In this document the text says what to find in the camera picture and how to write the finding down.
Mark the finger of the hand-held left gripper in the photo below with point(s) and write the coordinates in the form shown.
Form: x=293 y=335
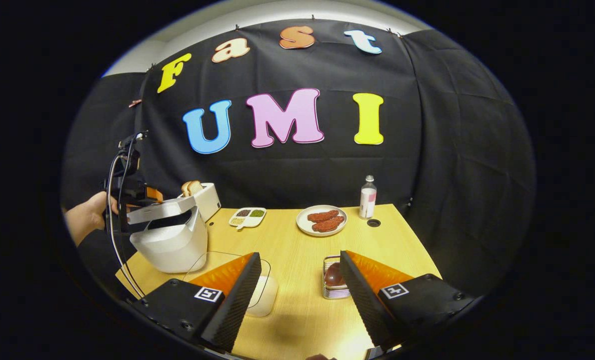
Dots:
x=154 y=194

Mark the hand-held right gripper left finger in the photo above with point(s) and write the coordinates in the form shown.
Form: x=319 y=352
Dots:
x=237 y=305

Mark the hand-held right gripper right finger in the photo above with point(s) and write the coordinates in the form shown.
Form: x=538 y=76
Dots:
x=362 y=305

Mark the clear container of rice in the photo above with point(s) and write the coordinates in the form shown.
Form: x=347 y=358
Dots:
x=266 y=295

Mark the brown wooden spoon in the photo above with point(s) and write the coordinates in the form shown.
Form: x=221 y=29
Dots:
x=333 y=275

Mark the white rice cooker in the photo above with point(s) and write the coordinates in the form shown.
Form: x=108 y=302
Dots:
x=172 y=247

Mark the toast bread slice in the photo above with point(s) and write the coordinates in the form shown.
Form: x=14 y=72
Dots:
x=186 y=189
x=196 y=187

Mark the white toaster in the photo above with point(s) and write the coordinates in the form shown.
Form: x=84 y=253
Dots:
x=210 y=200

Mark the copper backdrop clip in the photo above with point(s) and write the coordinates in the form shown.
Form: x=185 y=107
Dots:
x=135 y=103

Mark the red-brown sausage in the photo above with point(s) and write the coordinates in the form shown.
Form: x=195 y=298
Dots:
x=322 y=216
x=328 y=224

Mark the white divided grain dish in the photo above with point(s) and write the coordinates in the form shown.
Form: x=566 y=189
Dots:
x=247 y=217

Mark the white round plate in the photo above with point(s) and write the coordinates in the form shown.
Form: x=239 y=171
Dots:
x=302 y=222

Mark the clear bottle with pink label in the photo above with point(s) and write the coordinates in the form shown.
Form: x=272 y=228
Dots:
x=368 y=197

